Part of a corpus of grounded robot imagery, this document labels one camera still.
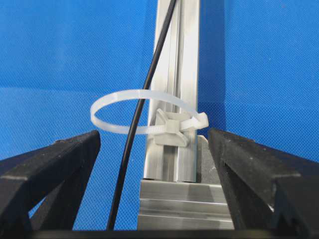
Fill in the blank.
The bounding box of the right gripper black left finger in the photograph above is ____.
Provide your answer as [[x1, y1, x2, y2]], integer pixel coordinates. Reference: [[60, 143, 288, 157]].
[[0, 130, 101, 239]]

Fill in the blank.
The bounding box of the black usb cable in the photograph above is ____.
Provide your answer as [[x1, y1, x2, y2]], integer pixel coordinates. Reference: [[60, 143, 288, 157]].
[[106, 0, 178, 231]]

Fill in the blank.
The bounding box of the aluminium extrusion frame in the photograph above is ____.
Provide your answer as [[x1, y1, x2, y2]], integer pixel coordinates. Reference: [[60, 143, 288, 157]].
[[137, 0, 234, 230]]

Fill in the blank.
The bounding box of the white zip tie mount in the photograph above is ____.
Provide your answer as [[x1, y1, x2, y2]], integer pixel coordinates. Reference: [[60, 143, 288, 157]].
[[154, 109, 190, 147]]

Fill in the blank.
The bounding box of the white zip tie loop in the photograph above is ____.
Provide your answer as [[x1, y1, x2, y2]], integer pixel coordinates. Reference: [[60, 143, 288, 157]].
[[90, 89, 209, 134]]

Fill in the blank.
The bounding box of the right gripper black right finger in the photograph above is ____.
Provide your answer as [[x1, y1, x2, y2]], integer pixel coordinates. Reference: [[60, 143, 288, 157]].
[[208, 128, 319, 237]]

